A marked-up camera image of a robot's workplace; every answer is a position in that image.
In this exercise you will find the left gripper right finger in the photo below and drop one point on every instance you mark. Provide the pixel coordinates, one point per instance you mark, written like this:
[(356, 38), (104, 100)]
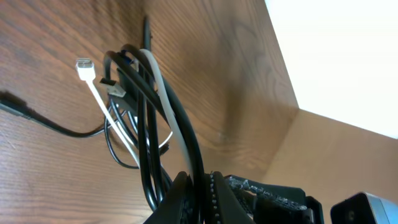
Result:
[(221, 205)]

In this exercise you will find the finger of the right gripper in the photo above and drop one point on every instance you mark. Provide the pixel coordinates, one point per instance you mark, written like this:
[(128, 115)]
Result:
[(275, 203)]

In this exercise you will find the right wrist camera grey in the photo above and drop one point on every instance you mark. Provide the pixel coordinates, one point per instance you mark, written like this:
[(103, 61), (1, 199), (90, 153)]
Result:
[(364, 208)]

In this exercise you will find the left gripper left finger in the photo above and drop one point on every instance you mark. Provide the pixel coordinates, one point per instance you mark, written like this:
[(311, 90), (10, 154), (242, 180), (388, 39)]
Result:
[(170, 210)]

